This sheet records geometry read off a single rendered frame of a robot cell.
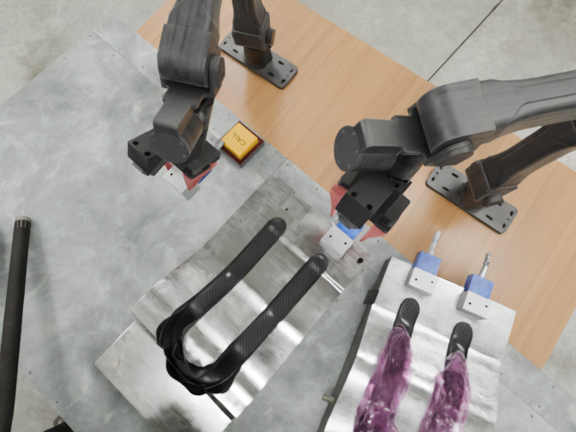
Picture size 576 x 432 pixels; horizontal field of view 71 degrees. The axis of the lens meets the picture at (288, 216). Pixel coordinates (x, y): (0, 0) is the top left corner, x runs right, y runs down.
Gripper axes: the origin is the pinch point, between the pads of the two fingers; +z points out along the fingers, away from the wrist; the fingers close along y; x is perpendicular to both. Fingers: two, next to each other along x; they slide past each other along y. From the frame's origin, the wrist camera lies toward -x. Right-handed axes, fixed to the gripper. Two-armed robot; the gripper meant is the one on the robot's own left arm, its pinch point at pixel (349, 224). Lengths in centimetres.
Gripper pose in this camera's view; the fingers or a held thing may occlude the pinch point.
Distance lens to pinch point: 67.7
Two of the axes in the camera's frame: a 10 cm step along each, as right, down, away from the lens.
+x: 5.8, -4.9, 6.5
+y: 7.4, 6.5, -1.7
